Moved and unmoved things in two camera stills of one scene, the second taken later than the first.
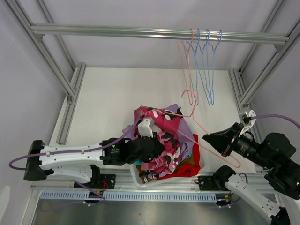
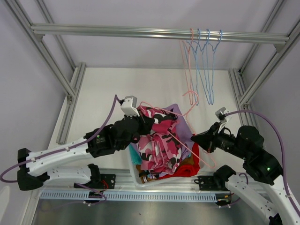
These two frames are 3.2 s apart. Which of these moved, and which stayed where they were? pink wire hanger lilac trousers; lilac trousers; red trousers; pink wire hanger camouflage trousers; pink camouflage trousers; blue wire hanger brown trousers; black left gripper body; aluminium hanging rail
Moved: lilac trousers; black left gripper body; pink wire hanger camouflage trousers
Stayed: pink camouflage trousers; red trousers; pink wire hanger lilac trousers; aluminium hanging rail; blue wire hanger brown trousers
